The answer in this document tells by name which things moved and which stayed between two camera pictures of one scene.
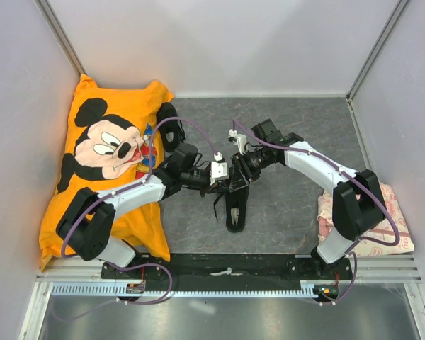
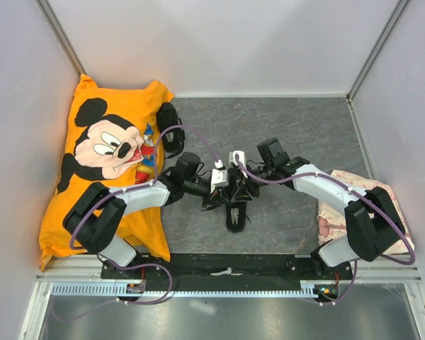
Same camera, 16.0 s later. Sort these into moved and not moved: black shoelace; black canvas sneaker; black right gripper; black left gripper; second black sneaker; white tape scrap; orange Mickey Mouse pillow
Moved: black shoelace; black left gripper; black right gripper
Not moved: second black sneaker; orange Mickey Mouse pillow; white tape scrap; black canvas sneaker
